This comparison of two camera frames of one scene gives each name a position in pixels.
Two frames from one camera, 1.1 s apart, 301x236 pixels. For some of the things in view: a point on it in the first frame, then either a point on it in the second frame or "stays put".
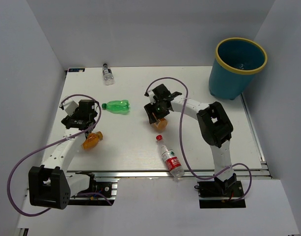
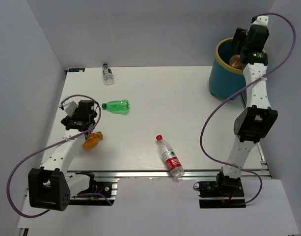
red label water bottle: (171, 160) stays put
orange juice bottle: (161, 125) → (234, 60)
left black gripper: (67, 119) stays put
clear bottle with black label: (108, 74) stays put
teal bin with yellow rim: (236, 60) stays put
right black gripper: (150, 109) → (240, 34)
